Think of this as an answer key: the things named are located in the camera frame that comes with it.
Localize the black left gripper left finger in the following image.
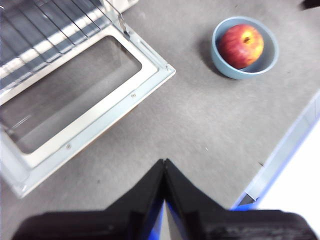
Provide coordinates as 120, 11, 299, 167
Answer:
11, 158, 166, 240

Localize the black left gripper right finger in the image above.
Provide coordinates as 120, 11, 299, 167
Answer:
164, 158, 319, 240

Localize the oven door with beige handle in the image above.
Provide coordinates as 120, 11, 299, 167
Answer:
0, 23, 177, 200

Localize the blue ribbed bowl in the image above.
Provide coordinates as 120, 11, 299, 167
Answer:
210, 16, 280, 81

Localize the red yellow apple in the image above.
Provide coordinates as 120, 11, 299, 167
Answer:
217, 23, 265, 70

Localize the cream Toshiba toaster oven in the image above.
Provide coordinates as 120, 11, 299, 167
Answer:
0, 0, 140, 86

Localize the grey table edge rail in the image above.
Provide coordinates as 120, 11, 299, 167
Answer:
229, 89, 320, 211

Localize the metal wire oven rack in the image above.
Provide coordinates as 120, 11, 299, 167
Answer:
0, 0, 121, 85

